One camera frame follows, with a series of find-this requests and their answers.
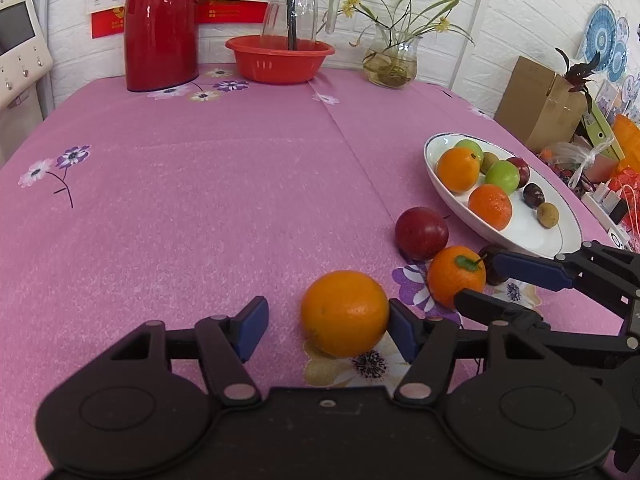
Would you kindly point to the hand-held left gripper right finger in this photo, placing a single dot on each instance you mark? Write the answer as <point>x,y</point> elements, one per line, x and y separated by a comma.
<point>402,332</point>

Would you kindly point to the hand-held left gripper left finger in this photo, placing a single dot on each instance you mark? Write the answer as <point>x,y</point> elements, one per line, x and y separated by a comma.
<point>252,330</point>

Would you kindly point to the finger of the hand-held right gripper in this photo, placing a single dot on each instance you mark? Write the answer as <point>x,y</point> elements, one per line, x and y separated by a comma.
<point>480,305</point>
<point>530,270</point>

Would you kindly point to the white round plate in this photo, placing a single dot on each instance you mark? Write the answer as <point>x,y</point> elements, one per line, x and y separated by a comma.
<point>530,232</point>

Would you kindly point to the mandarin with green leaf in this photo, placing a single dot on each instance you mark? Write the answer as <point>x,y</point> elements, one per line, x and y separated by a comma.
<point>450,280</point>

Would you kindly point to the dark purple plum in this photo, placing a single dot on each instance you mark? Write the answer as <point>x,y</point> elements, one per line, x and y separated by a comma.
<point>486,262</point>

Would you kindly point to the tan longan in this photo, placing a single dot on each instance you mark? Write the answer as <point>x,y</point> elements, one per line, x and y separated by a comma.
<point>547,215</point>

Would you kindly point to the large smooth orange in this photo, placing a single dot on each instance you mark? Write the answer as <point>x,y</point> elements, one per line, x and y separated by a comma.
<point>345,312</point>
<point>457,169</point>

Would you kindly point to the dark speckled passion fruit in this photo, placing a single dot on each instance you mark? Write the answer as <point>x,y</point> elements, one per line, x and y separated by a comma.
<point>533,195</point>

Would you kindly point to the leafless mandarin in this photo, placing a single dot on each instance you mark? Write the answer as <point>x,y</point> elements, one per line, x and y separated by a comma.
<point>491,205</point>

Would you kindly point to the green mango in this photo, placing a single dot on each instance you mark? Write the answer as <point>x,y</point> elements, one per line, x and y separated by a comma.
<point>472,147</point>
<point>501,177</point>

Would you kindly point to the large red plum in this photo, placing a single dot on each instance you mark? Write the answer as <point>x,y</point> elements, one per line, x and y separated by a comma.
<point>421,232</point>
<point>522,170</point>

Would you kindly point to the brown kiwi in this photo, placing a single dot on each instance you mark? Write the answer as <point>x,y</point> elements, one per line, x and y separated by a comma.
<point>489,159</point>

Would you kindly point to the white power strip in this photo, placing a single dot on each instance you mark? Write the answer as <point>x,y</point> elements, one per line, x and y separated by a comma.
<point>597,206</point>

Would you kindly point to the black charger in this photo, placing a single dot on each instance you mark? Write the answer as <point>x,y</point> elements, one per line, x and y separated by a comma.
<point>620,210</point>

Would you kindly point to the white charger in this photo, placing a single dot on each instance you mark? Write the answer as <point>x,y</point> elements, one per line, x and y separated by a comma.
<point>607,194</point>

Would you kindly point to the clear plastic bag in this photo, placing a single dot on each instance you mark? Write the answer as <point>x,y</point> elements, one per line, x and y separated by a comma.
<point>570,157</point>

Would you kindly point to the pink floral tablecloth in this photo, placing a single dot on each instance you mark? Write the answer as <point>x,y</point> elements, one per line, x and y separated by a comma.
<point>200,185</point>

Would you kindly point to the green flat box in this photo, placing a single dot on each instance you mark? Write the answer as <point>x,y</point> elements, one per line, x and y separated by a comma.
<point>602,132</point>

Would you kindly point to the cardboard box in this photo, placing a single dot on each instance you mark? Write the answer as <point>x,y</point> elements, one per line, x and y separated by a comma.
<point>542,102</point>

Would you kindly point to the orange plastic bin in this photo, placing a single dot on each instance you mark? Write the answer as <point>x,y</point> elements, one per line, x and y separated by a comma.
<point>631,135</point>

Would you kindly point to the photo card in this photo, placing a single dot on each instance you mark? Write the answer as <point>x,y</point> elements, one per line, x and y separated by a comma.
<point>607,97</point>

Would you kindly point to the dark red leafy plant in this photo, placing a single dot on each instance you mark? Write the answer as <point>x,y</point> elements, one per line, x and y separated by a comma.
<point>580,72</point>

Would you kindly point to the glass vase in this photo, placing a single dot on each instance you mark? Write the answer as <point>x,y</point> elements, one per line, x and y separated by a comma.
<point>392,60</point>

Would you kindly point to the red plastic basket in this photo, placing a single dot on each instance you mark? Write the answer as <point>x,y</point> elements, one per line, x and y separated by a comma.
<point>280,62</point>

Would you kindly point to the yellow flowering plant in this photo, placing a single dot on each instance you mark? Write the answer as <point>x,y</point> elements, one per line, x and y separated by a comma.
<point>400,15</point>

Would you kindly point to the black stick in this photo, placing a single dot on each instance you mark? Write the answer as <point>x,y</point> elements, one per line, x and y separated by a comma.
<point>291,15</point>

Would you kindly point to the red thermos jug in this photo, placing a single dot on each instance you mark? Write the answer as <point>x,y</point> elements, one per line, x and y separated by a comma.
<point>160,25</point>

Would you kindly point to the glass pitcher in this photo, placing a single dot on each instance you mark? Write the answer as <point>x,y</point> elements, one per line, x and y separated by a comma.
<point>310,10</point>

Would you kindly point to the blue patterned wall plate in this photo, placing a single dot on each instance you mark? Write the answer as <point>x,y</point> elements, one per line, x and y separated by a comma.
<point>619,60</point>
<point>600,30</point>

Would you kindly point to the white wall panel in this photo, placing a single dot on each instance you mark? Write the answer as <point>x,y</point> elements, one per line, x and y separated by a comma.
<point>20,40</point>

